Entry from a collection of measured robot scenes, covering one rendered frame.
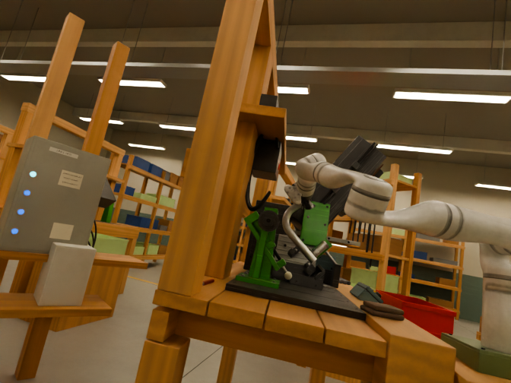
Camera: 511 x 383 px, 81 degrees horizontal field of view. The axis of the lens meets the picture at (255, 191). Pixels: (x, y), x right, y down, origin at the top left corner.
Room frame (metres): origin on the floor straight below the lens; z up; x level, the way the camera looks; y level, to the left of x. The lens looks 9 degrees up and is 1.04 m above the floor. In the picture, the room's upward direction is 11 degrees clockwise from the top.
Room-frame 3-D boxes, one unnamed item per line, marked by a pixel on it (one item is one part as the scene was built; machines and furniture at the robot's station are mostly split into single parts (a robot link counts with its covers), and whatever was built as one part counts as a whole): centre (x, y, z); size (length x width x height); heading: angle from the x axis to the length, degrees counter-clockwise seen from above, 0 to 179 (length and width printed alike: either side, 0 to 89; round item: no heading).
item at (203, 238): (1.51, 0.05, 1.36); 1.49 x 0.09 x 0.97; 172
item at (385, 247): (4.68, -1.38, 1.19); 2.30 x 0.55 x 2.39; 24
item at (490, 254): (0.79, -0.68, 1.14); 0.09 x 0.09 x 0.17; 9
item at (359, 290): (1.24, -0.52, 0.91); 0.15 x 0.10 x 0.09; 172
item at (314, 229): (1.39, -0.30, 1.17); 0.13 x 0.12 x 0.20; 172
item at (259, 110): (1.50, 0.01, 1.52); 0.90 x 0.25 x 0.04; 172
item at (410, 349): (1.43, -0.52, 0.82); 1.50 x 0.14 x 0.15; 172
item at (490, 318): (0.78, -0.68, 0.98); 0.09 x 0.09 x 0.17; 85
